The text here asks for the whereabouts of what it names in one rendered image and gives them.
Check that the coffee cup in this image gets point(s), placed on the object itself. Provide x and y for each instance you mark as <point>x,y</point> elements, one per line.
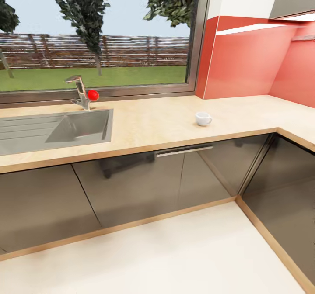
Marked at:
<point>203,118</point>

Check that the countertop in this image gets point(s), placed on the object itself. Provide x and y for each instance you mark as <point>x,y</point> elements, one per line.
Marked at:
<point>294,121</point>
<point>143,125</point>

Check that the fixed window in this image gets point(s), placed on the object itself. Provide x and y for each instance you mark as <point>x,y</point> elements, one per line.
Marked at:
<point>123,49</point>

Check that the drop in sink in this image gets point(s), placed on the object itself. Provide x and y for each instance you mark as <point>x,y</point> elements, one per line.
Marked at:
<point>30,133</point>

